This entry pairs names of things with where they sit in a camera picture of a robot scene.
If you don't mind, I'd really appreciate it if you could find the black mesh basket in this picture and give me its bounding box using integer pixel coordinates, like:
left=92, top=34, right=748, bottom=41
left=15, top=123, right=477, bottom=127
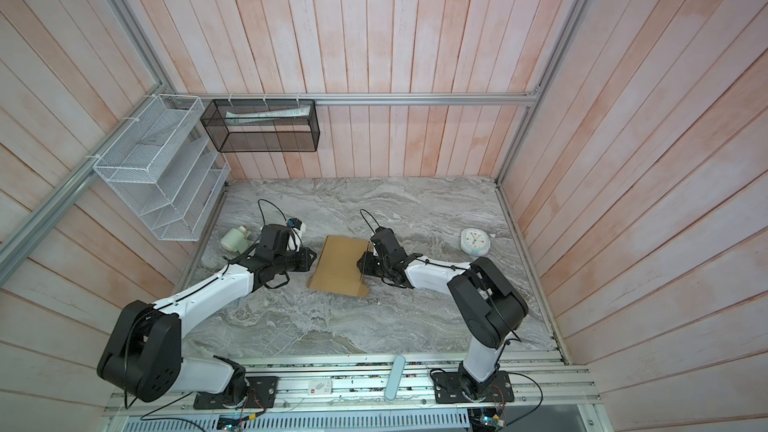
left=201, top=99, right=321, bottom=153

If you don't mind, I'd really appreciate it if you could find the paper sheet in basket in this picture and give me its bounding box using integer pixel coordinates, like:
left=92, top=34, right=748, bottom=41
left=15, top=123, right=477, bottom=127
left=224, top=106, right=312, bottom=126

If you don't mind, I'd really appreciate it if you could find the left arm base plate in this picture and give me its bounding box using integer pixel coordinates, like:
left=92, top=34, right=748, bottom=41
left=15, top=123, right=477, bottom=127
left=193, top=355, right=279, bottom=410

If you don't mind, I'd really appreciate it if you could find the white wire mesh shelf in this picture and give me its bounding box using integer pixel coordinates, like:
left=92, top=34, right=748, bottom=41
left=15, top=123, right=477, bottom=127
left=94, top=94, right=230, bottom=242

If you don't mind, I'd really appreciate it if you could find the white round clock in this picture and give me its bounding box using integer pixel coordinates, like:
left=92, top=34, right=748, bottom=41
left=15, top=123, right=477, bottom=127
left=460, top=228, right=491, bottom=257

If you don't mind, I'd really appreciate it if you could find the aluminium front rail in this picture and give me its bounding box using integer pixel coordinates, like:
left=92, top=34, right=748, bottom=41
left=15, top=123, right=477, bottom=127
left=101, top=352, right=602, bottom=418

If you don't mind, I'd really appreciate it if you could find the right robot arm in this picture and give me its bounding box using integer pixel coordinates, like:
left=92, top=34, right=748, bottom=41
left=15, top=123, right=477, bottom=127
left=357, top=227, right=529, bottom=390

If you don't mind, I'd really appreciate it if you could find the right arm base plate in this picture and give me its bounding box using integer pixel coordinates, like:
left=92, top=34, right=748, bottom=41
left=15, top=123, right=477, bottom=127
left=428, top=368, right=514, bottom=405

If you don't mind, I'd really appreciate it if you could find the aluminium wall frame bar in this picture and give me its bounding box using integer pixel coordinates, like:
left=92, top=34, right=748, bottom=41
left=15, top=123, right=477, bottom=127
left=196, top=92, right=539, bottom=106

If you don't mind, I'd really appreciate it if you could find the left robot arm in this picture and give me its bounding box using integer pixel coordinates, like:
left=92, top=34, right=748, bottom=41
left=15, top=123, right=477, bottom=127
left=97, top=218, right=317, bottom=408

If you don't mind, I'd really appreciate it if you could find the white label tag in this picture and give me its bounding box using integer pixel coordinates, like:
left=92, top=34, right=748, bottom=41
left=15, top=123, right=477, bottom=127
left=307, top=379, right=333, bottom=396

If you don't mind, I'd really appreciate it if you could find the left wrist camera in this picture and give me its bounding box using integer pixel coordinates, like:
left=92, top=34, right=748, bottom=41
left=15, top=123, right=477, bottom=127
left=286, top=217, right=306, bottom=251

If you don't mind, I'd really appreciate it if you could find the brown cardboard box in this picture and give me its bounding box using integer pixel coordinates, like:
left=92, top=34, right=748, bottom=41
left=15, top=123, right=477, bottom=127
left=307, top=235, right=370, bottom=298

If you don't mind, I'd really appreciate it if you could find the white tape roll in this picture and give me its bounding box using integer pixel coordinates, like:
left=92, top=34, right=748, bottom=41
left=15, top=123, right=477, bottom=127
left=220, top=226, right=250, bottom=255

